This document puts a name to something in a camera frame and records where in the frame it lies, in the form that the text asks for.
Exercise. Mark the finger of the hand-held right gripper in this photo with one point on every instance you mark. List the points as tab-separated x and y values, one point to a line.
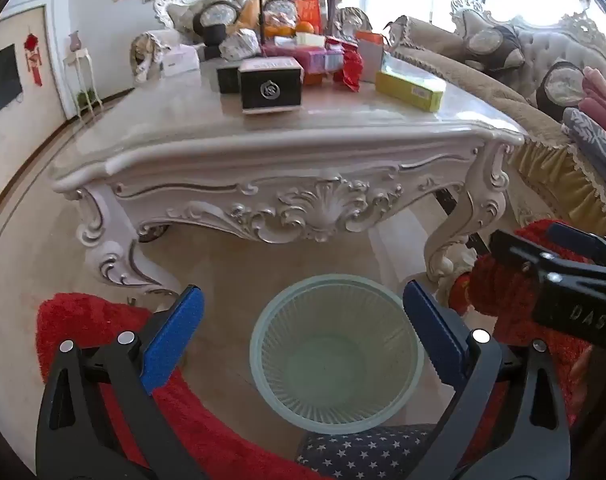
578	236
513	249

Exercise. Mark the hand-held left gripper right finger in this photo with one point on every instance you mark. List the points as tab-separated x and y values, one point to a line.
433	330

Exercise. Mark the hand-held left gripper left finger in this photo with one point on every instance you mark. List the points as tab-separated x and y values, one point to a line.
175	340

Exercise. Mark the green ribbed plastic bin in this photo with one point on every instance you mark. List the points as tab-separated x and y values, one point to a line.
333	385

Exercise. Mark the red snack packet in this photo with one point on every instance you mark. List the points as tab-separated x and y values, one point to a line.
352	67

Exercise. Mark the red fluffy rug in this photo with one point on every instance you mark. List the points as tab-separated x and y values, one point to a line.
508	295

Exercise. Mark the grey patterned cloth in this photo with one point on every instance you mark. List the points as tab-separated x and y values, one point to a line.
594	141

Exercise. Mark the navy star-patterned cloth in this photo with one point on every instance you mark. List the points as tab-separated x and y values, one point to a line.
363	452

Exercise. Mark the pink folded cloth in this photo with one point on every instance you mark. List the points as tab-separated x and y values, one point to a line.
602	95

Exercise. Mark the round dark-rimmed cushion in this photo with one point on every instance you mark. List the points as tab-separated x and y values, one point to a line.
565	85
279	10
215	12
493	42

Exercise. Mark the beige covered sofa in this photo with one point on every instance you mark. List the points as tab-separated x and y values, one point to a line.
488	90

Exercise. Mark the yellow-green long box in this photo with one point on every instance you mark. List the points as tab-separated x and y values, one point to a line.
408	91

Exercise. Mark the ornate white carved table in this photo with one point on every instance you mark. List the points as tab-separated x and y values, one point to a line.
283	170

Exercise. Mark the orange and grey box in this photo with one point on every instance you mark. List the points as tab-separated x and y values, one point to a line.
369	60

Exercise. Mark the small green plant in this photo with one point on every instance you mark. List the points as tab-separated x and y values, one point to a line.
85	97

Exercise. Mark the small black box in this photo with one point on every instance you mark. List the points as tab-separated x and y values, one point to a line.
228	80

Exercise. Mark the large black emblem box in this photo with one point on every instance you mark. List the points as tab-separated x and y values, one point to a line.
270	90

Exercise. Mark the pink box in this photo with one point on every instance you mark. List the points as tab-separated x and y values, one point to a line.
315	60

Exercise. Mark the white tissue box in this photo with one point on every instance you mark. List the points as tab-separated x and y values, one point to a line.
180	62

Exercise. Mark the white side table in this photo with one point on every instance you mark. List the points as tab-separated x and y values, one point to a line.
80	55

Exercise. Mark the orange fruit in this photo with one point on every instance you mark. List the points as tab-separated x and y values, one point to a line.
281	31
305	27

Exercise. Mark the white crumpled bag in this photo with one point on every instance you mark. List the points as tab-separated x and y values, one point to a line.
239	42

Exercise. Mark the magenta box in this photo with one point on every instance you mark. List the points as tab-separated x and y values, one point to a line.
278	50

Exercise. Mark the black cylinder speaker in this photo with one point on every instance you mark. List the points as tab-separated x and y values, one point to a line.
213	34

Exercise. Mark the black television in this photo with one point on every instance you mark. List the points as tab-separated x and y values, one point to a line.
0	82

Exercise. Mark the red standing sign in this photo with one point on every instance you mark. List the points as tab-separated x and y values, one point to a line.
309	10

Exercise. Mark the pink vase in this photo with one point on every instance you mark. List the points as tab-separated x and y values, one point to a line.
74	41

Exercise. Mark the red knot ornament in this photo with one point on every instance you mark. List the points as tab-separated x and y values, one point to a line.
33	55

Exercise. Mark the white tufted ornate sofa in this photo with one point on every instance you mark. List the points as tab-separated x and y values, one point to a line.
193	10

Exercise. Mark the yellow plastic bag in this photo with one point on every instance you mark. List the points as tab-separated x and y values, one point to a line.
249	14

